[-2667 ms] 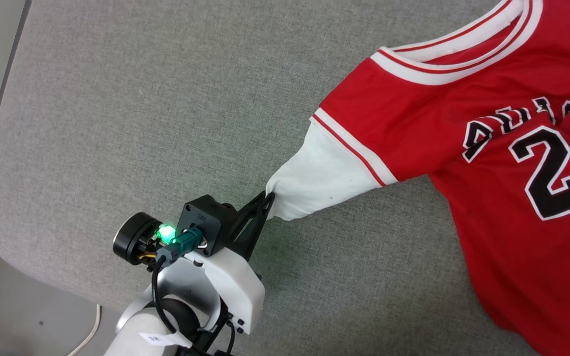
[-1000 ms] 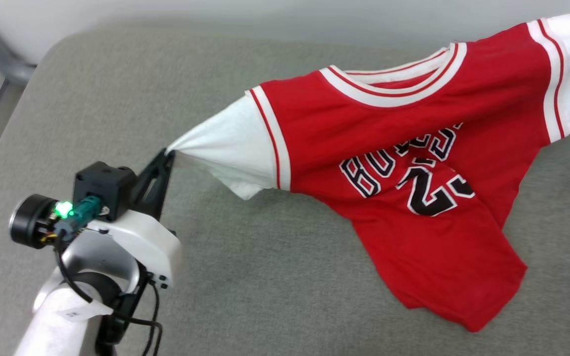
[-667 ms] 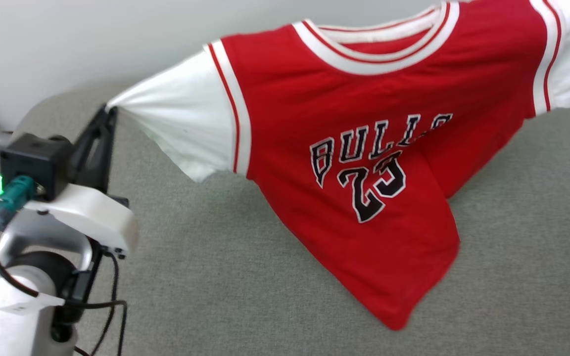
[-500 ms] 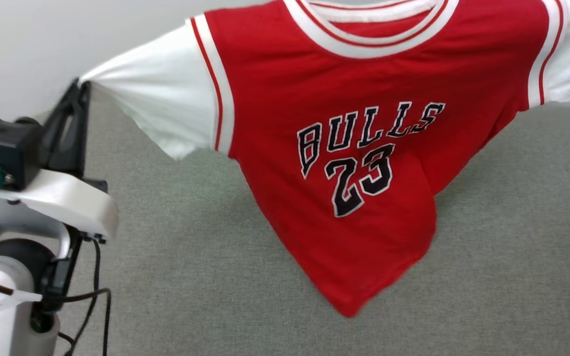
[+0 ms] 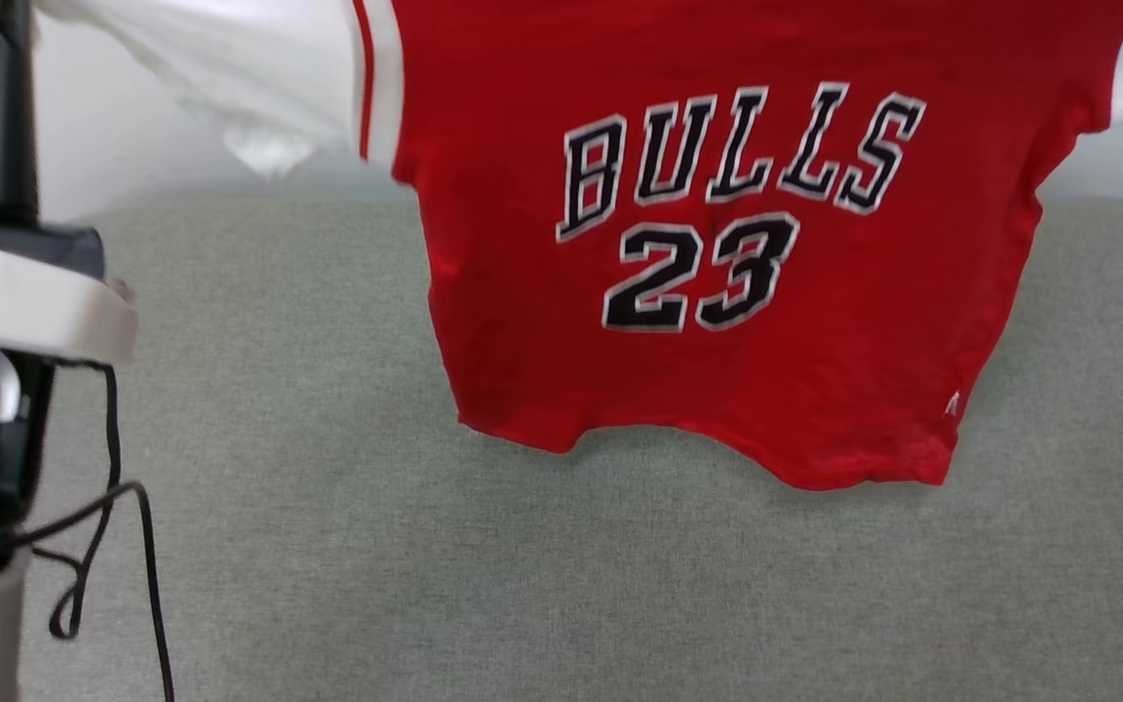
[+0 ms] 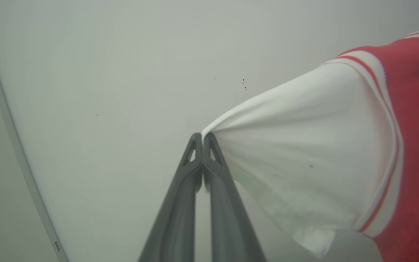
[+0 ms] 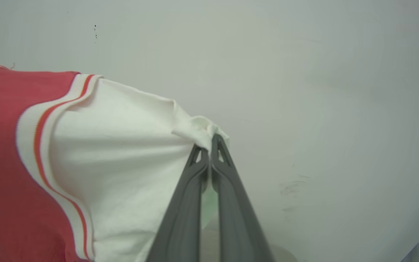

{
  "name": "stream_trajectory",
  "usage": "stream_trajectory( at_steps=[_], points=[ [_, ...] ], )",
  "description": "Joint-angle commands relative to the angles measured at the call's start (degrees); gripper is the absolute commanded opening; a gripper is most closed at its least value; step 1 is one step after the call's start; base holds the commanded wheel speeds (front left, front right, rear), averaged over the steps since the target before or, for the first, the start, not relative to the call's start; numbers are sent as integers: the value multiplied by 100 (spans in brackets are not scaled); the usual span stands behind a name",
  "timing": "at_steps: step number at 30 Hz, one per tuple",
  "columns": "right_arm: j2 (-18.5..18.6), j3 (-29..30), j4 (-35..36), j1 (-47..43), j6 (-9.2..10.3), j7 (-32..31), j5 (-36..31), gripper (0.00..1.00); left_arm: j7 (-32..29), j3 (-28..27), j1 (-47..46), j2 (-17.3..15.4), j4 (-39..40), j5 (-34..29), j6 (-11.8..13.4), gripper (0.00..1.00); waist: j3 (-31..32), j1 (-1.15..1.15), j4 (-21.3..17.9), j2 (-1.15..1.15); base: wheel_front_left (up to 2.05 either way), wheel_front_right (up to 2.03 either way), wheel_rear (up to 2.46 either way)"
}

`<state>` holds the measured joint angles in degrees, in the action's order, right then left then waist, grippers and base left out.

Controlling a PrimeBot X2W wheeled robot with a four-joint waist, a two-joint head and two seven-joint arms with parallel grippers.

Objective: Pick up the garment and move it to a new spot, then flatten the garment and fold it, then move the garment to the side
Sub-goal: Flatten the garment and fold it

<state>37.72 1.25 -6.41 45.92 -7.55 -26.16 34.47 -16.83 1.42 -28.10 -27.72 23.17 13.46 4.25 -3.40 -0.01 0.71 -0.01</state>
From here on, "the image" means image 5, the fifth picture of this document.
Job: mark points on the red Bulls 23 jersey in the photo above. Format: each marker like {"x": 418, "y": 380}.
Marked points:
{"x": 717, "y": 370}

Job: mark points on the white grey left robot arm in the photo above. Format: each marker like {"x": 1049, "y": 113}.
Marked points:
{"x": 6, "y": 302}

